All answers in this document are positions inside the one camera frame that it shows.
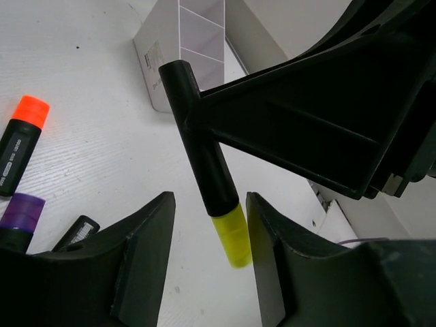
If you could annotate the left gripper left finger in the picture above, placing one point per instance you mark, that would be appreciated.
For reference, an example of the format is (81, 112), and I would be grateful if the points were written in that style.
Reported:
(112, 278)

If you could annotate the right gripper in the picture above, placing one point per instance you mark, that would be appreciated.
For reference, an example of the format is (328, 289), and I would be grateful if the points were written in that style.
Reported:
(355, 114)

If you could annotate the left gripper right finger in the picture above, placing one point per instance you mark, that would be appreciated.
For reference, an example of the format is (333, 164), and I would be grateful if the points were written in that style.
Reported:
(303, 279)

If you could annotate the yellow highlighter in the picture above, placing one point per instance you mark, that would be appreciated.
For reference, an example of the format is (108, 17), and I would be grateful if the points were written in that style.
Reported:
(208, 164)

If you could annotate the blue highlighter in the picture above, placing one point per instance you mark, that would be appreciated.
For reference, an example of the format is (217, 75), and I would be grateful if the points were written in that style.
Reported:
(82, 228)

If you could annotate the purple highlighter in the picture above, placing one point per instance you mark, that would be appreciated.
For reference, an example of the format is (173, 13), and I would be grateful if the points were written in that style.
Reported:
(19, 221)

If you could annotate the orange highlighter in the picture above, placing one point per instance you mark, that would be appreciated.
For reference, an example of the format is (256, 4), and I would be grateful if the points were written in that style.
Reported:
(19, 141)

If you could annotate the white divided container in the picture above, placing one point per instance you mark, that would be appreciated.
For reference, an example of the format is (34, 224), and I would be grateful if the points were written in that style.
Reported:
(189, 30)

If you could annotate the aluminium table rail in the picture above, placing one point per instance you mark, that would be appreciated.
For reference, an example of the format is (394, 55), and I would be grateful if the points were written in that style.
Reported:
(322, 200)

